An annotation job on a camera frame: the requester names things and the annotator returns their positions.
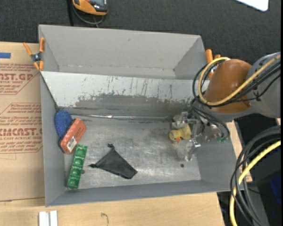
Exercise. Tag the black cloth pouch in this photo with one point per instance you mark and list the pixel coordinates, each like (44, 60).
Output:
(118, 165)

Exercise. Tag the grey metal bin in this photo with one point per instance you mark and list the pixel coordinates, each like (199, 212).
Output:
(141, 135)

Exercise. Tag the yellow toy duck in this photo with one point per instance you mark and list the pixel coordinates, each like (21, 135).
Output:
(179, 133)

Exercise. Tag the brown cardboard board, red print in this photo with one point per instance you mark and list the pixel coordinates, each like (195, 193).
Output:
(19, 116)

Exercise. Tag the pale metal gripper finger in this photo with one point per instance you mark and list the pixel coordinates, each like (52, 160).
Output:
(184, 119)
(193, 147)

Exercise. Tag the blue sponge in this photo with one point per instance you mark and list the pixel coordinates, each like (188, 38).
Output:
(62, 122)

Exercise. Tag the orange flat box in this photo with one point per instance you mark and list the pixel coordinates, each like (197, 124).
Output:
(73, 135)

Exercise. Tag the dark green flat block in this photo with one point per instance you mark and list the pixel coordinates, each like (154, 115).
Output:
(77, 166)

